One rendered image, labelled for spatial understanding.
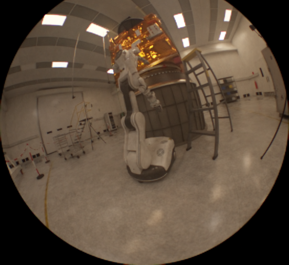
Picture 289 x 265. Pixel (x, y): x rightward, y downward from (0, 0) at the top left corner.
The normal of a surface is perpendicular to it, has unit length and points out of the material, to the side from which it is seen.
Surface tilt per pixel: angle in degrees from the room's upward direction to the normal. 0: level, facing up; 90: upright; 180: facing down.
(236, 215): 0
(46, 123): 90
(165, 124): 90
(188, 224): 0
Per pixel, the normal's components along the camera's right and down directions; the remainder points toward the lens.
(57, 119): 0.82, -0.19
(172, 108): -0.09, 0.10
